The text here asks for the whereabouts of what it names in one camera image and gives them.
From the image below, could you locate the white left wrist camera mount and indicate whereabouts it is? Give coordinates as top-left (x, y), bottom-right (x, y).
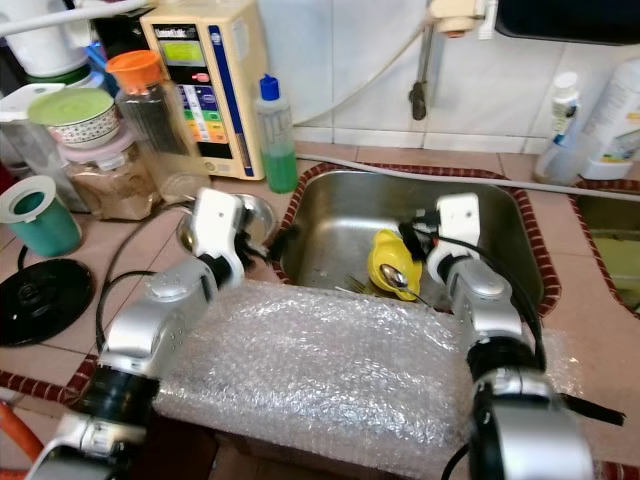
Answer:
top-left (192, 187), bottom-right (251, 266)

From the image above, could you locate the white kettle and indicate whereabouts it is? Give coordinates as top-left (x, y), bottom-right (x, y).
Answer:
top-left (5, 0), bottom-right (91, 79)

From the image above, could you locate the black wall fixture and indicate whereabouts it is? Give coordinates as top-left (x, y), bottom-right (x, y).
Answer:
top-left (495, 0), bottom-right (640, 46)

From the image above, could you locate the long black tape strip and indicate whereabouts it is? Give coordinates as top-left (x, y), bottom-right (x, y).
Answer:
top-left (565, 393), bottom-right (627, 427)

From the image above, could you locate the small white spray bottle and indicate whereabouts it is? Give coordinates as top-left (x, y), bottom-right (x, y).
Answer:
top-left (548, 70), bottom-right (583, 151)

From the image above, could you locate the glass jar brown powder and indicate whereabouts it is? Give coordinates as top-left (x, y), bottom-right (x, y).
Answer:
top-left (60, 128), bottom-right (151, 221)

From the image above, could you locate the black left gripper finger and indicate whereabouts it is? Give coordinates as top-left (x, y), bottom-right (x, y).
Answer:
top-left (265, 226), bottom-right (301, 265)

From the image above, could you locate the green soap bottle blue cap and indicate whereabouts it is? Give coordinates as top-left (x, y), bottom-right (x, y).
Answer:
top-left (253, 73), bottom-right (299, 194)

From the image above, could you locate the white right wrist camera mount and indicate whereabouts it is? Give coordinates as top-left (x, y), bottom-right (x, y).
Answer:
top-left (425, 193), bottom-right (483, 286)

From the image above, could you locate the teal cup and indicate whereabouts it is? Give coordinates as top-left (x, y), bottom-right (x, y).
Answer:
top-left (0, 175), bottom-right (83, 258)

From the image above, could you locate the patterned bowl green lid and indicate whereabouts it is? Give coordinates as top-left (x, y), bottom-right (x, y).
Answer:
top-left (27, 86), bottom-right (118, 149)

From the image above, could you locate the black round disc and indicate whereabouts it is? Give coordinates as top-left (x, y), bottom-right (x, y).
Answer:
top-left (0, 258), bottom-right (96, 346)

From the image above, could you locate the beige water ionizer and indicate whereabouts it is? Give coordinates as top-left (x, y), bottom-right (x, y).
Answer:
top-left (140, 0), bottom-right (266, 181)

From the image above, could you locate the yellow bowl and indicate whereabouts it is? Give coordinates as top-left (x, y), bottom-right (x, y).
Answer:
top-left (368, 228), bottom-right (423, 301)

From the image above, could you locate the round steel plate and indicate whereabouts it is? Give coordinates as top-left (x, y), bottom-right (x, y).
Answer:
top-left (178, 193), bottom-right (276, 251)

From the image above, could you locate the clear bubble wrap sheet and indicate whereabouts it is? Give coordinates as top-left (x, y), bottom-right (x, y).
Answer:
top-left (155, 280), bottom-right (587, 479)

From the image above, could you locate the clear jar orange lid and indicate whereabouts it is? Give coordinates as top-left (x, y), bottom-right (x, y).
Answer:
top-left (105, 48), bottom-right (201, 206)

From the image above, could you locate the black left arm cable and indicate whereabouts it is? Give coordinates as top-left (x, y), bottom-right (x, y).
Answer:
top-left (95, 205), bottom-right (201, 353)

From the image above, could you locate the white overhead pipe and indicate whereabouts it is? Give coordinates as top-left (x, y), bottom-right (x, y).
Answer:
top-left (0, 0), bottom-right (151, 29)

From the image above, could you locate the clear pitcher white lid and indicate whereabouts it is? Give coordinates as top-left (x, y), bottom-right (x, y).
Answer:
top-left (0, 85), bottom-right (76, 201)

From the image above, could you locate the steel sink basin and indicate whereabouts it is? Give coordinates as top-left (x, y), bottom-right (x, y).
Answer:
top-left (272, 165), bottom-right (557, 317)
top-left (568, 185), bottom-right (640, 311)

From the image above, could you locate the cream wall tap fitting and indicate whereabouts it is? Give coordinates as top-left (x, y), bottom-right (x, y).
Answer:
top-left (428, 0), bottom-right (499, 39)

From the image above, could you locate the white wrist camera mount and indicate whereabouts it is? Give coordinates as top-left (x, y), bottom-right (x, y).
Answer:
top-left (192, 187), bottom-right (251, 266)
top-left (425, 193), bottom-right (483, 286)

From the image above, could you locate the orange hose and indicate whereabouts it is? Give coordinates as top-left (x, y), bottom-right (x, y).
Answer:
top-left (0, 400), bottom-right (43, 480)

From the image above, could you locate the grey hose end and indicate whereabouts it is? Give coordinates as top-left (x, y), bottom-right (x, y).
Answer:
top-left (407, 20), bottom-right (441, 121)

